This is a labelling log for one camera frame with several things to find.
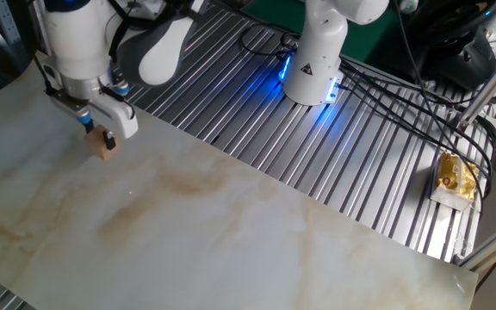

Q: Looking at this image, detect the marble pattern mat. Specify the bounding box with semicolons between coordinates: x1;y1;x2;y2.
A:
0;53;480;310

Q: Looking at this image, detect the small wooden cube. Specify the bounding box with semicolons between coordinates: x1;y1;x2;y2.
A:
84;124;121;163

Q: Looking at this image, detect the black racing wheel controller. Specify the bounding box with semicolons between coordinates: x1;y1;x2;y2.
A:
396;0;496;92

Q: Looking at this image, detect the aluminium frame beam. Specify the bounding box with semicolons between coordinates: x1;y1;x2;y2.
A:
456;221;496;273

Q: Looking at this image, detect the silver wrist camera blue cap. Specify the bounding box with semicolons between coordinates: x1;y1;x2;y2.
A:
48;89;94;127

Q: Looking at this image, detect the looped black cable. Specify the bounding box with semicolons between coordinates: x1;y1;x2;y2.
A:
239;23;301;60

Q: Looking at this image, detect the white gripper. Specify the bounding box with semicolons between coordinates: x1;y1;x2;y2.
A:
40;55;140;152

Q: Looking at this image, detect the yellow snack packet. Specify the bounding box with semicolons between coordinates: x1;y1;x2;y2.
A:
429;151;478;212

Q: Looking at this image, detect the blue-grey slotted shelf rack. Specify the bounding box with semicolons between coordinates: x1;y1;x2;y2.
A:
0;0;32;77

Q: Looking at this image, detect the black cable bundle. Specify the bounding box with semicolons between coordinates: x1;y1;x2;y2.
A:
337;54;496;208

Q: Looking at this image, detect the aluminium frame post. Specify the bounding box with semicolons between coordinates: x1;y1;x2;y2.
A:
27;0;55;59
455;36;496;130

